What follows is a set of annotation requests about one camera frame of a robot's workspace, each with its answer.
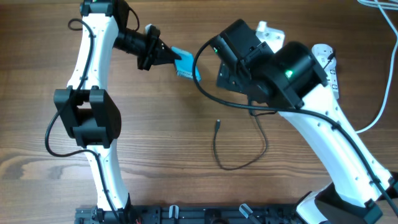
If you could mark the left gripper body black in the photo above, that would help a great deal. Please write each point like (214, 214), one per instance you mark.
(146, 60)

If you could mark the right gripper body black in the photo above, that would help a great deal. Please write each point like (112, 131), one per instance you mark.
(234, 82)

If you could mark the smartphone with cyan screen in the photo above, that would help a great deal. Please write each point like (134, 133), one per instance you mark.
(183, 67)

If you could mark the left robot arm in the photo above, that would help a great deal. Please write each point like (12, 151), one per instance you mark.
(88, 113)

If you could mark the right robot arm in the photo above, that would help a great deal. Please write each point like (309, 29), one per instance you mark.
(292, 82)

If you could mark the white power strip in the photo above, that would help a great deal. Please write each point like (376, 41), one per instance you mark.
(326, 58)

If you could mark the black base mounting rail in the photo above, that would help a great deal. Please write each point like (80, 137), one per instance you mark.
(242, 214)

